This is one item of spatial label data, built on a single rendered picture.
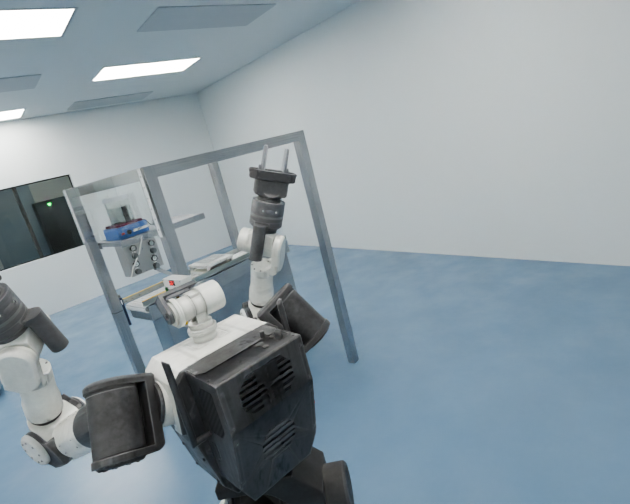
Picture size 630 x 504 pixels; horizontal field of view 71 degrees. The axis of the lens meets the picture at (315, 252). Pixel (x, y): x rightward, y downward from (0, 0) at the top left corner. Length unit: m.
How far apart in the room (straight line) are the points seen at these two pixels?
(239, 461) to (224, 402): 0.13
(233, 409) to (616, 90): 3.82
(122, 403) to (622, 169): 3.96
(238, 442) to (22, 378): 0.42
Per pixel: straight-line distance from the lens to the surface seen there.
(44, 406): 1.12
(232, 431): 0.84
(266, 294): 1.30
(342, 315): 3.19
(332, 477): 1.12
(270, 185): 1.15
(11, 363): 0.99
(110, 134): 8.27
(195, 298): 0.96
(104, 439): 0.90
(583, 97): 4.29
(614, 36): 4.21
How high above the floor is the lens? 1.64
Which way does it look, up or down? 14 degrees down
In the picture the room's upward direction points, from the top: 14 degrees counter-clockwise
